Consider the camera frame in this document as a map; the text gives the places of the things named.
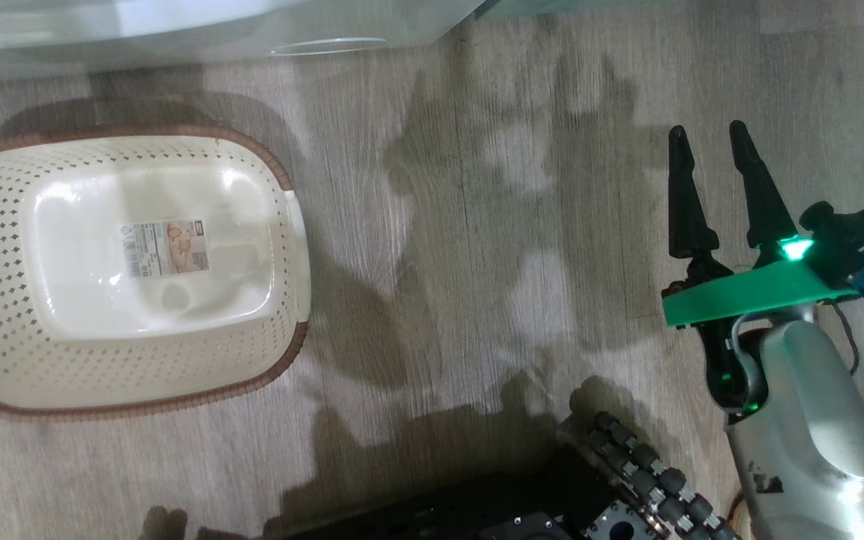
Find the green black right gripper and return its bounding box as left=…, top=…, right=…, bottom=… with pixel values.
left=661, top=119, right=862, bottom=415

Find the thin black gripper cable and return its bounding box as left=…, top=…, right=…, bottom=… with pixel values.
left=831, top=300, right=862, bottom=376

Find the paper label inside basket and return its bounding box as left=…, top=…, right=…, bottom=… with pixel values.
left=121, top=219, right=210, bottom=278

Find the white front-load washing machine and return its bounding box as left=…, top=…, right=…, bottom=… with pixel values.
left=0, top=0, right=489, bottom=65

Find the round white filter cover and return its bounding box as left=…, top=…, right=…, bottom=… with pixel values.
left=268, top=36, right=389, bottom=58

